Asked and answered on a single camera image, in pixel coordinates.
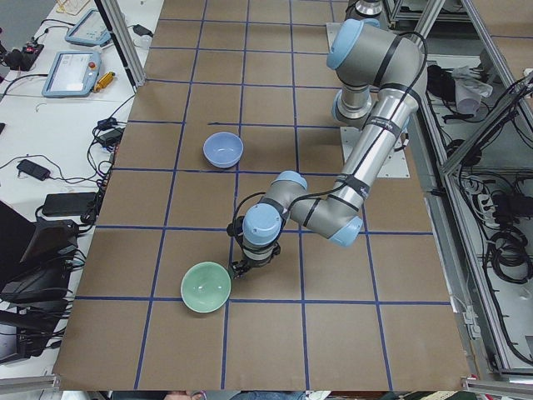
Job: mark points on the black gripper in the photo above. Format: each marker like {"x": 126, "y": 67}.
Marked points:
{"x": 251, "y": 263}

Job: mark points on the teach pendant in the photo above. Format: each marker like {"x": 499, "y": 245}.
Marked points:
{"x": 72, "y": 74}
{"x": 90, "y": 31}

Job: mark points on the near teach pendant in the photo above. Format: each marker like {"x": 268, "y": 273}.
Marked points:
{"x": 72, "y": 74}

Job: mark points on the blue bowl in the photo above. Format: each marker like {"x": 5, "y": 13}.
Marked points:
{"x": 223, "y": 149}

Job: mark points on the aluminium frame post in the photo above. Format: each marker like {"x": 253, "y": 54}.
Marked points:
{"x": 115, "y": 23}

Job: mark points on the green bowl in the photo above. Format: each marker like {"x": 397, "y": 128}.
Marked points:
{"x": 206, "y": 287}

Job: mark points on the black power adapter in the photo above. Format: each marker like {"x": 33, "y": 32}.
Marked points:
{"x": 33, "y": 170}

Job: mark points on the far teach pendant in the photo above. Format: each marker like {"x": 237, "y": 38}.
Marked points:
{"x": 90, "y": 31}

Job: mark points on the gold cylinder tool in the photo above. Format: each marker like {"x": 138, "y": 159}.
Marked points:
{"x": 104, "y": 81}

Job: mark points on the black equipment pile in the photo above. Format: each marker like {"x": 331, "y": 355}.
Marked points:
{"x": 37, "y": 259}

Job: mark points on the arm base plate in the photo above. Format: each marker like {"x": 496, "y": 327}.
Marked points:
{"x": 392, "y": 160}

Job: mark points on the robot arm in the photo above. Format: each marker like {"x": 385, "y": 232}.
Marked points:
{"x": 383, "y": 76}
{"x": 361, "y": 9}

